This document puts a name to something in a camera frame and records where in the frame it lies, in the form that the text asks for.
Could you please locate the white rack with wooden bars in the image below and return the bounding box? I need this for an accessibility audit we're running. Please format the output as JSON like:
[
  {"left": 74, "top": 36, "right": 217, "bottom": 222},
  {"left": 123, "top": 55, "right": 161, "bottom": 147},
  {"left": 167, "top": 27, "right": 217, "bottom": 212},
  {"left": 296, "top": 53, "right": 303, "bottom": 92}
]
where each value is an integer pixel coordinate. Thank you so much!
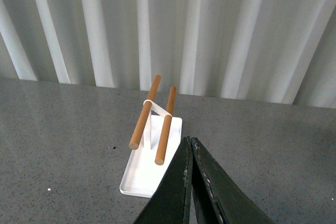
[{"left": 119, "top": 75, "right": 182, "bottom": 198}]

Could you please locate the white pleated curtain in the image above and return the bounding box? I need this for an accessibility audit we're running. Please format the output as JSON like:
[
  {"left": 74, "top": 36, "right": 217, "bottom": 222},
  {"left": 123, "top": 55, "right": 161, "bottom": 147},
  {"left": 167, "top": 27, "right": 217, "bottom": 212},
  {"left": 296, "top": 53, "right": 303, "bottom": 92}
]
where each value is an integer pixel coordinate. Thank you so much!
[{"left": 1, "top": 0, "right": 335, "bottom": 108}]

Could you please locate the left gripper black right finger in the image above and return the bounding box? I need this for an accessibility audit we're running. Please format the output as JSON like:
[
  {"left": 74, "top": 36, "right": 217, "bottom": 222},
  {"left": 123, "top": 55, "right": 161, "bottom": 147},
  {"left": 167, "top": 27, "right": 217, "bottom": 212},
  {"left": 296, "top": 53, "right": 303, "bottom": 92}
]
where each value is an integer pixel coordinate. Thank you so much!
[{"left": 191, "top": 137, "right": 273, "bottom": 223}]

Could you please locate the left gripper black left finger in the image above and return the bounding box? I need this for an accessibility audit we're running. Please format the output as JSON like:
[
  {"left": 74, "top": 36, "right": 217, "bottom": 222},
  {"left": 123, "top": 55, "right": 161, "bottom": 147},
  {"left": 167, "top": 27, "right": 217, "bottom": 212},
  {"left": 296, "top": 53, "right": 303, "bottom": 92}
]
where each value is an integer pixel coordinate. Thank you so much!
[{"left": 135, "top": 136, "right": 193, "bottom": 223}]

